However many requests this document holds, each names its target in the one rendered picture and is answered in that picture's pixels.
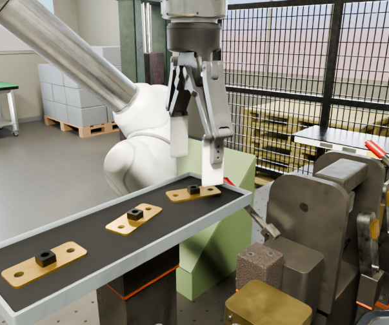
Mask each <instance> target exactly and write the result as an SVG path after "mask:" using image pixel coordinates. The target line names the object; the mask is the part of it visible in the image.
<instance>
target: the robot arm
mask: <svg viewBox="0 0 389 325"><path fill-rule="evenodd" d="M227 2H228V0H161V17H162V18H164V19H171V23H170V24H168V26H167V27H166V31H167V49H168V50H169V51H170V52H179V56H174V57H171V59H170V78H169V83H168V87H167V86H164V85H160V84H155V85H151V86H150V85H149V84H147V83H135V84H134V83H133V82H131V80H129V79H128V78H127V77H126V76H125V75H123V74H122V73H121V72H120V71H119V70H118V69H117V68H116V67H114V66H113V65H112V64H111V63H109V62H108V61H107V60H106V59H105V58H104V57H103V56H102V55H101V54H99V53H98V52H97V51H96V50H94V49H93V48H92V47H91V46H90V45H89V44H88V43H87V42H86V41H84V40H83V39H82V38H81V37H79V36H78V35H77V34H76V33H75V32H74V31H73V30H72V29H70V28H69V27H68V26H67V25H66V24H64V23H63V22H62V20H60V19H59V18H58V17H57V16H55V15H54V14H53V13H52V12H51V11H49V9H47V7H45V6H44V5H43V4H42V3H40V2H39V1H38V0H0V26H2V27H3V28H4V29H5V30H7V31H8V32H10V33H11V34H12V35H13V36H15V37H16V38H18V40H20V41H21V42H23V43H24V44H25V45H27V46H28V47H29V48H31V49H32V50H33V51H34V52H35V53H37V54H38V55H40V56H41V57H42V58H43V59H45V60H46V61H48V62H49V63H50V64H51V65H53V66H54V67H56V68H57V69H58V70H59V71H61V72H62V73H63V74H65V75H66V76H67V77H69V78H70V79H71V80H73V81H74V82H75V83H76V84H78V85H79V86H80V87H81V88H83V89H84V90H86V91H87V92H88V93H89V94H91V95H92V96H94V97H95V98H96V99H97V100H99V101H100V102H101V103H103V104H104V105H105V106H107V107H108V108H109V109H111V110H112V111H113V115H114V121H115V123H116V125H118V127H119V128H120V129H121V131H122V132H123V134H124V135H125V137H126V138H127V140H124V141H121V142H119V143H117V144H116V145H115V146H114V147H113V148H112V149H111V150H110V151H109V152H108V154H107V156H106V159H105V163H104V167H103V170H104V174H105V177H106V180H107V182H108V184H109V185H110V187H111V189H113V191H114V192H115V193H116V194H117V195H118V196H119V197H122V196H125V195H128V194H130V193H134V192H136V191H139V190H142V189H144V188H147V187H149V186H152V185H155V184H157V183H160V182H163V181H166V180H168V179H171V178H173V177H177V163H176V157H185V156H188V117H187V116H188V115H187V114H188V112H187V107H188V103H189V101H190V98H191V96H193V97H195V100H196V102H197V107H198V109H199V113H200V116H201V120H202V123H203V127H204V131H205V134H204V135H203V137H202V138H201V139H202V186H203V187H208V186H215V185H220V184H223V165H224V139H226V138H229V137H233V135H234V131H233V127H232V120H231V116H230V110H229V105H228V99H227V95H226V88H225V84H224V70H223V62H222V61H211V53H212V52H218V51H220V49H221V26H220V24H219V23H217V20H218V19H224V18H225V17H226V16H227Z"/></svg>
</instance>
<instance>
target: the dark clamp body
mask: <svg viewBox="0 0 389 325"><path fill-rule="evenodd" d="M263 245H265V246H267V247H269V248H272V249H274V250H277V251H279V252H281V253H283V254H284V259H283V272H282V279H281V287H280V291H281V292H283V293H285V294H287V295H289V296H291V297H293V298H295V299H297V300H299V301H301V302H303V303H305V304H307V305H309V307H311V309H312V319H311V323H312V321H313V320H314V319H315V318H316V313H317V304H318V299H319V290H320V285H321V276H322V271H323V262H324V255H323V254H322V253H321V252H318V251H316V250H313V249H311V248H308V247H306V246H303V245H301V244H298V243H296V242H294V241H291V240H289V239H286V238H284V237H281V236H278V238H276V239H274V240H273V239H268V240H267V241H266V242H264V243H263Z"/></svg>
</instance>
